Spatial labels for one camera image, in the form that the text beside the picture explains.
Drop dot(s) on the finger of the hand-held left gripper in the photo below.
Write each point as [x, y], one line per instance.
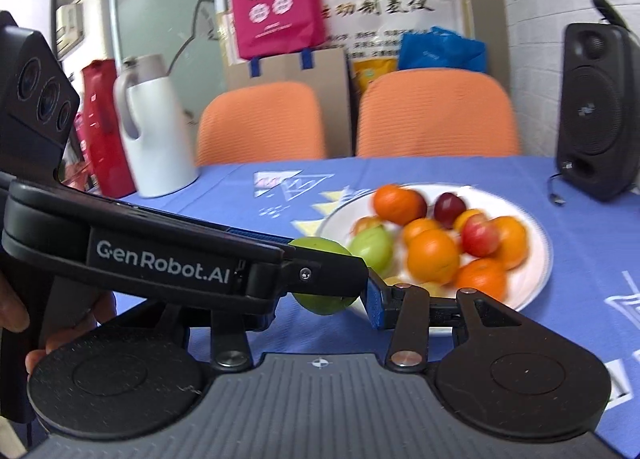
[260, 237]
[320, 271]

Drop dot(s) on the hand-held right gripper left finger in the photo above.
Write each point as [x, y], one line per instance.
[227, 339]

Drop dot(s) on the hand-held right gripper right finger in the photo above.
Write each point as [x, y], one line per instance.
[375, 304]

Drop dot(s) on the longan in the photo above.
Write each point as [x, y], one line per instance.
[432, 288]
[397, 281]

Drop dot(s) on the small green apple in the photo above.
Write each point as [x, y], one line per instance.
[325, 304]

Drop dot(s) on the yellow-red nectarine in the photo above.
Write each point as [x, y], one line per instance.
[367, 225]

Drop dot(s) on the small tangerine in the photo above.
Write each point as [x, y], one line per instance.
[420, 229]

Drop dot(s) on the small yellow orange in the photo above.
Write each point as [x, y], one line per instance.
[467, 219]

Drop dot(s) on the red nectarine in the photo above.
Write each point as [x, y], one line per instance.
[480, 234]

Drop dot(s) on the white plate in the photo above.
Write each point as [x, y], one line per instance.
[527, 284]

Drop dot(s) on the person's left hand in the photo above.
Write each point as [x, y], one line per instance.
[70, 334]

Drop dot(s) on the white thermos jug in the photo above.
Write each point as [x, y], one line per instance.
[160, 154]

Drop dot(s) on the orange chair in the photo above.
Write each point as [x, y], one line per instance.
[435, 114]
[260, 124]

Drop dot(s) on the red thermos jug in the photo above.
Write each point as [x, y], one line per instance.
[105, 149]

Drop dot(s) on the brown paper bag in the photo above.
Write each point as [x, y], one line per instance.
[280, 71]

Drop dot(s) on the yellow snack bag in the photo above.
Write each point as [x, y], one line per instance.
[372, 71]

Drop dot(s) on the blue printed tablecloth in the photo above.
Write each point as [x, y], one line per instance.
[575, 264]

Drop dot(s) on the air conditioner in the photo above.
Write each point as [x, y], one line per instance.
[70, 29]

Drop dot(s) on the blue plastic bag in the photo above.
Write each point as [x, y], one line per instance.
[440, 54]

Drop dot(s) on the black speaker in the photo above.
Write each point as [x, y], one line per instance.
[595, 114]

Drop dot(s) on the wall poster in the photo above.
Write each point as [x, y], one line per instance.
[390, 14]

